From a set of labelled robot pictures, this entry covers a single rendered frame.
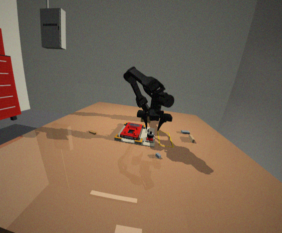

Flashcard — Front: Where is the tan rectangular bar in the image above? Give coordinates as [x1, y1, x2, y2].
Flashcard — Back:
[189, 134, 195, 143]

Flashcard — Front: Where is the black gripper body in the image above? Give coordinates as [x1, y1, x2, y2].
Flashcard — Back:
[137, 102, 172, 122]

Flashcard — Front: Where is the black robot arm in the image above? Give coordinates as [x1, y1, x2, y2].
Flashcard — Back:
[124, 66, 174, 121]

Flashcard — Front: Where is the black wheel with grey hub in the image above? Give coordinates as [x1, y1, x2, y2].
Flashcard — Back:
[147, 132, 154, 139]

